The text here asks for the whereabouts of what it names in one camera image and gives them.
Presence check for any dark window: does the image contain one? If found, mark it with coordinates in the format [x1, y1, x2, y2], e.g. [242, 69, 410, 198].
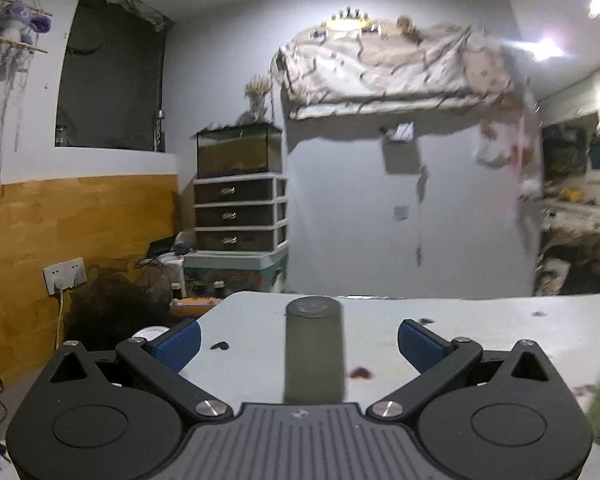
[55, 0, 172, 153]

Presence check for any teal cabinet under drawers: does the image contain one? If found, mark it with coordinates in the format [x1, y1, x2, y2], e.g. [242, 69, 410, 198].
[183, 247, 288, 298]

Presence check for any macrame wall hanging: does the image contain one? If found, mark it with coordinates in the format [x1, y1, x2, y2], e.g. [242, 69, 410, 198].
[0, 0, 52, 187]

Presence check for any white hanging bag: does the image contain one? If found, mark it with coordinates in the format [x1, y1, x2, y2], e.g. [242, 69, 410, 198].
[475, 130, 516, 169]

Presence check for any dried flower vase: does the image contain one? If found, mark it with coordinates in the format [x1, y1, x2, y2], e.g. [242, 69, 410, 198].
[244, 75, 273, 122]

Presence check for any white wall power socket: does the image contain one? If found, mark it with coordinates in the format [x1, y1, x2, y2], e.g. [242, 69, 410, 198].
[43, 257, 86, 296]

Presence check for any white power cable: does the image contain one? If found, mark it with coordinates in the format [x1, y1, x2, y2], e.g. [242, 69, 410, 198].
[52, 286, 67, 351]

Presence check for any white drawer unit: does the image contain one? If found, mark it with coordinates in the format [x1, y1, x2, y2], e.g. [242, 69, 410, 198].
[194, 174, 288, 252]

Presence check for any chair with brown cloth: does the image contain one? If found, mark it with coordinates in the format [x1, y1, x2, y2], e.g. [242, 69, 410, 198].
[534, 226, 600, 297]

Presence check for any patterned hanging blanket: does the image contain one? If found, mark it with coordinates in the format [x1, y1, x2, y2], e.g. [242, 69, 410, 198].
[272, 16, 524, 120]

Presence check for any purple plush toy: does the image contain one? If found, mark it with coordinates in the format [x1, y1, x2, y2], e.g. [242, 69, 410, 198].
[0, 1, 52, 46]

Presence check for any glass fish tank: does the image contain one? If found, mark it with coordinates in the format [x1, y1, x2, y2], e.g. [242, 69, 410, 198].
[195, 122, 283, 179]

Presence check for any grey plastic cup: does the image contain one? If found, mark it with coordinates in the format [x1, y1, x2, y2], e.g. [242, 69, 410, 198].
[284, 296, 346, 405]

